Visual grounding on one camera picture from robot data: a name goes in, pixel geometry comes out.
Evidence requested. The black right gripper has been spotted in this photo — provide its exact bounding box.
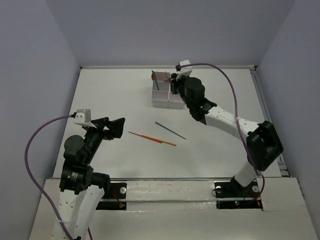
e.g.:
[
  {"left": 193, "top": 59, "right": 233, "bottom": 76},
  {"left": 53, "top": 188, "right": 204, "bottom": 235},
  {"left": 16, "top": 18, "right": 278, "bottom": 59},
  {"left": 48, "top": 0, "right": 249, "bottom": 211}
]
[{"left": 170, "top": 71, "right": 193, "bottom": 109}]

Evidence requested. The brown fork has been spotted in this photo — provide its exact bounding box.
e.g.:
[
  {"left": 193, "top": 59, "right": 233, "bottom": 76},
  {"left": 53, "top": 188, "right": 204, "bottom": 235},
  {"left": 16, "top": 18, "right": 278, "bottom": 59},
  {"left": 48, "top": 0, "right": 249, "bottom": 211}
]
[{"left": 164, "top": 71, "right": 171, "bottom": 83}]

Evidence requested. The teal spoon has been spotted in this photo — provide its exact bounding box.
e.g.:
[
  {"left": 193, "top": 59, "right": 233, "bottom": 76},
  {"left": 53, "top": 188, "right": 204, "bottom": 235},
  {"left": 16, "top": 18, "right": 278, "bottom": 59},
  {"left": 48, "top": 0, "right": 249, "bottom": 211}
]
[{"left": 151, "top": 70, "right": 160, "bottom": 91}]

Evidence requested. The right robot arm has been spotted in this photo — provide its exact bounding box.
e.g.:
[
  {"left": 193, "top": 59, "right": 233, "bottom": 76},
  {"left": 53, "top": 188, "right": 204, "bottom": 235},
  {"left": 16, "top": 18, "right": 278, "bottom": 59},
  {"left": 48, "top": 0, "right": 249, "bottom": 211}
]
[{"left": 169, "top": 73, "right": 284, "bottom": 196}]

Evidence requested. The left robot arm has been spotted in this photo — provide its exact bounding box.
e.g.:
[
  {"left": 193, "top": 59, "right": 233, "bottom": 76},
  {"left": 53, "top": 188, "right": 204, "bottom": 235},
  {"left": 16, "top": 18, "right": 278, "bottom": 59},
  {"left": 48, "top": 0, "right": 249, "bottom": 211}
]
[{"left": 51, "top": 113, "right": 125, "bottom": 240}]

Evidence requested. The white right divided container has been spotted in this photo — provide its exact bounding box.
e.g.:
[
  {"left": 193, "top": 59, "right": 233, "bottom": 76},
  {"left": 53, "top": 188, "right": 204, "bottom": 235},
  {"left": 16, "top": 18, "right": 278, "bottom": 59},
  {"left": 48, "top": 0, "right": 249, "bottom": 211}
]
[{"left": 168, "top": 92, "right": 185, "bottom": 110}]

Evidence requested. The white divided container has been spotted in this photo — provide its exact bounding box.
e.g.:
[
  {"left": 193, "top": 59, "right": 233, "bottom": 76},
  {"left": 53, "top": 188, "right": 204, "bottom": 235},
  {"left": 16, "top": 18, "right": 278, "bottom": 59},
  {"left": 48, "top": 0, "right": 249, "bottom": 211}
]
[
  {"left": 168, "top": 92, "right": 185, "bottom": 110},
  {"left": 151, "top": 71, "right": 170, "bottom": 108}
]

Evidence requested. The white left divided container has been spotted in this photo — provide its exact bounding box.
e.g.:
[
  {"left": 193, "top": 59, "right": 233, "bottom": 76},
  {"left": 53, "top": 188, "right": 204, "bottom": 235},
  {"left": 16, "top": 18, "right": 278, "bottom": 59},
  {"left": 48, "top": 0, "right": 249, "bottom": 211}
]
[{"left": 151, "top": 71, "right": 170, "bottom": 108}]

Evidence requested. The teal chopstick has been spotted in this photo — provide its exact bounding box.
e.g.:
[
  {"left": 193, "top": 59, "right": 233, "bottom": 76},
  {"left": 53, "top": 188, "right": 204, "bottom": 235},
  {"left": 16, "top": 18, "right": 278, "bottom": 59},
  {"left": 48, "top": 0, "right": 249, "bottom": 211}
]
[{"left": 155, "top": 121, "right": 186, "bottom": 140}]

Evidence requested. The orange chopstick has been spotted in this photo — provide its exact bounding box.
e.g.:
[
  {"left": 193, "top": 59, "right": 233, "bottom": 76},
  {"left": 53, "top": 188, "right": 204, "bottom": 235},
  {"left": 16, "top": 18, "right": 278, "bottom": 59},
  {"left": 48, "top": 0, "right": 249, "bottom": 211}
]
[{"left": 129, "top": 131, "right": 163, "bottom": 144}]

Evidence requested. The yellow-orange chopstick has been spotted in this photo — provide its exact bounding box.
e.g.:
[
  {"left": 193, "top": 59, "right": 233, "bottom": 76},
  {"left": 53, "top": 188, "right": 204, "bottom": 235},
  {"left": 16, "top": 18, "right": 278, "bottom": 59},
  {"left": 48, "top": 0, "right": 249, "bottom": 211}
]
[{"left": 141, "top": 135, "right": 177, "bottom": 147}]

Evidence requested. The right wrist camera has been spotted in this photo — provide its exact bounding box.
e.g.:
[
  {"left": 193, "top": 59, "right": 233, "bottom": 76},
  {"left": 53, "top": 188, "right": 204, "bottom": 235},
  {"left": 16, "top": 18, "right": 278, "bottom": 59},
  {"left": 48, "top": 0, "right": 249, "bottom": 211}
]
[{"left": 175, "top": 59, "right": 193, "bottom": 80}]

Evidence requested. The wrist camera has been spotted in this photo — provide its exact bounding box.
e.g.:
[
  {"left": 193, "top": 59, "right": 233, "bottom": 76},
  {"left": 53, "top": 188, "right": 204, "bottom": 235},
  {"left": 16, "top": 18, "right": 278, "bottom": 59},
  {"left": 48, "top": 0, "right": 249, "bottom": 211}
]
[
  {"left": 175, "top": 59, "right": 193, "bottom": 80},
  {"left": 74, "top": 109, "right": 94, "bottom": 128}
]

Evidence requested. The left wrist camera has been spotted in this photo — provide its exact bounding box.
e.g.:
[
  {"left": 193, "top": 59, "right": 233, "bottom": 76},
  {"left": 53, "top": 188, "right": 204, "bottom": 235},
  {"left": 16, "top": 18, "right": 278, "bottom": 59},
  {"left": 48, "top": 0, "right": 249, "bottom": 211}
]
[{"left": 74, "top": 109, "right": 94, "bottom": 128}]

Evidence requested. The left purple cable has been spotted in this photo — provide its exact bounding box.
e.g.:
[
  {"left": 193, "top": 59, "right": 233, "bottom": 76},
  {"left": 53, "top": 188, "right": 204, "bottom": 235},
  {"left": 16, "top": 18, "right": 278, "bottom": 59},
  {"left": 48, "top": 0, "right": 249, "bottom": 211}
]
[{"left": 24, "top": 115, "right": 76, "bottom": 240}]

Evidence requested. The purple cable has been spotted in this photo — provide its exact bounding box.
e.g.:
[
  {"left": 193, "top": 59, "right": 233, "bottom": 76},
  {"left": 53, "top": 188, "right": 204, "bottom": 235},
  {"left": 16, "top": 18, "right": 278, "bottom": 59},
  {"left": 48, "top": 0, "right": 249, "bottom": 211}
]
[
  {"left": 186, "top": 62, "right": 266, "bottom": 208},
  {"left": 24, "top": 115, "right": 76, "bottom": 240}
]

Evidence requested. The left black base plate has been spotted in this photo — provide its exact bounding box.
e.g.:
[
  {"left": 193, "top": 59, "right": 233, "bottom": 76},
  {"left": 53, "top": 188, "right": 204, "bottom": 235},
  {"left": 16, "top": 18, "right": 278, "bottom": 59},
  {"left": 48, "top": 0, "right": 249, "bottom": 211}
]
[{"left": 96, "top": 182, "right": 127, "bottom": 211}]

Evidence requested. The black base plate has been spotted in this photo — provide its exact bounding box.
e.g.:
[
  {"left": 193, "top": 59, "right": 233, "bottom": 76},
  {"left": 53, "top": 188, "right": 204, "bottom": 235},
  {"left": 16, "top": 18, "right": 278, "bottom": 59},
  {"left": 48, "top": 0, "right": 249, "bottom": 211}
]
[
  {"left": 96, "top": 182, "right": 127, "bottom": 211},
  {"left": 211, "top": 180, "right": 263, "bottom": 210}
]

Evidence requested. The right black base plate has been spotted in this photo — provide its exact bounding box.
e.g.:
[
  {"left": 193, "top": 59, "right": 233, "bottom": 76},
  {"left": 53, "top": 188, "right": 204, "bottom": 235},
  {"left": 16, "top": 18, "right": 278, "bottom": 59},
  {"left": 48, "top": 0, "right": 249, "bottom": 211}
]
[{"left": 211, "top": 180, "right": 263, "bottom": 210}]

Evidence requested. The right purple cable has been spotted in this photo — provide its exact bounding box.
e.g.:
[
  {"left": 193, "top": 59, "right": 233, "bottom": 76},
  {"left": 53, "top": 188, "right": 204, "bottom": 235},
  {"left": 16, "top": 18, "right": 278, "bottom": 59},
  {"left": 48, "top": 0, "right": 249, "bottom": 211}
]
[{"left": 186, "top": 62, "right": 266, "bottom": 208}]

